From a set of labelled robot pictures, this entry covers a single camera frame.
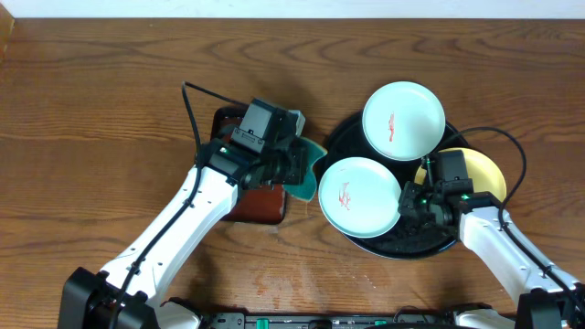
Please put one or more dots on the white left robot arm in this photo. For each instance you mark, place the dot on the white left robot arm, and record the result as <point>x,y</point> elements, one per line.
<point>130,291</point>

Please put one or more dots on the round black serving tray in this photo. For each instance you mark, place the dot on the round black serving tray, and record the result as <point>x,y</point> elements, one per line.
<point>408,239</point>

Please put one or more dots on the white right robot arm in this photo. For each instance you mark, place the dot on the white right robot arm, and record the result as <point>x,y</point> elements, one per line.
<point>545,296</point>

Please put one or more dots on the pale green plate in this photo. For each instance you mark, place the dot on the pale green plate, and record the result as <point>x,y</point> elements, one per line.
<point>403,121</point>
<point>360,197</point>

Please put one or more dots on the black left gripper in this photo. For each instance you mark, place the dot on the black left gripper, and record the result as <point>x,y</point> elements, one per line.
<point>300,161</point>

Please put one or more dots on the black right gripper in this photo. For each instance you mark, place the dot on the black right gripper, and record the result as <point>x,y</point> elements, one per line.
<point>407,204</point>

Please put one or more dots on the green scrubbing sponge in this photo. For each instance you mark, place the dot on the green scrubbing sponge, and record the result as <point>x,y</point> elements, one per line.
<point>314,152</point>

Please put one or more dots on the black rectangular water tray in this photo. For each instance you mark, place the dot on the black rectangular water tray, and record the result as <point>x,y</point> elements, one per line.
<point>264,206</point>

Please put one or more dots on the yellow plate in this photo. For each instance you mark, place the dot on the yellow plate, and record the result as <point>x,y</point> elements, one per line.
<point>486,176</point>

